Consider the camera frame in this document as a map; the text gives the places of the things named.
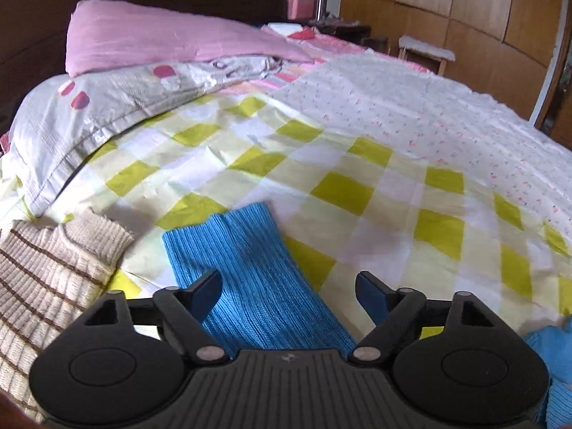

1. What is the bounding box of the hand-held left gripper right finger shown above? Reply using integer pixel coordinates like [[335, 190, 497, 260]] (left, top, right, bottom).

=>
[[346, 272, 494, 365]]

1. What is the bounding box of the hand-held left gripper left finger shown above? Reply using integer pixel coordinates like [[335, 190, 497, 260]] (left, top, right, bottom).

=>
[[83, 270, 233, 365]]

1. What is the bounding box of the blue knit sweater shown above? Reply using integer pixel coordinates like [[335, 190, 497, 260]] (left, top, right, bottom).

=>
[[162, 202, 572, 429]]

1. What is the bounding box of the yellow-green checked bed sheet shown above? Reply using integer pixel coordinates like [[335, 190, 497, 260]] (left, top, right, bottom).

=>
[[0, 92, 572, 336]]

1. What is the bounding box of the beige brown-striped knit sweater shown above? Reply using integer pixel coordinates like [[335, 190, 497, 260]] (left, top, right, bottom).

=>
[[0, 209, 135, 423]]

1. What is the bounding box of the white floral blanket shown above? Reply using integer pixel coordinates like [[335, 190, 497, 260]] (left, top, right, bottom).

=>
[[272, 49, 572, 251]]

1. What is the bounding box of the grey-white pillow with pink dots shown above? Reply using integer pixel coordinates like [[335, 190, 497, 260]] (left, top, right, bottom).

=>
[[8, 56, 289, 216]]

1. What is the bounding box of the wooden stool with white cushion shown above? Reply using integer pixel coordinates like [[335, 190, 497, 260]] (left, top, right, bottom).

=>
[[397, 35, 457, 77]]

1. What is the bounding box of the pink patchwork quilt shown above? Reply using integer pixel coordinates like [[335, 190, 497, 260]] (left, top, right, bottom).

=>
[[250, 24, 441, 95]]

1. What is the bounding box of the dark wooden nightstand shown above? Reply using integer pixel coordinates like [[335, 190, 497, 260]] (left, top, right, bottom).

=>
[[308, 17, 373, 46]]

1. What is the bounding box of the wooden wardrobe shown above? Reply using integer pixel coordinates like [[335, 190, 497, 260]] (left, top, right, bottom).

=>
[[341, 0, 567, 127]]

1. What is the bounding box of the pink storage box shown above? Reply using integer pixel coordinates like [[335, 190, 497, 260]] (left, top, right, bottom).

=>
[[287, 0, 317, 20]]

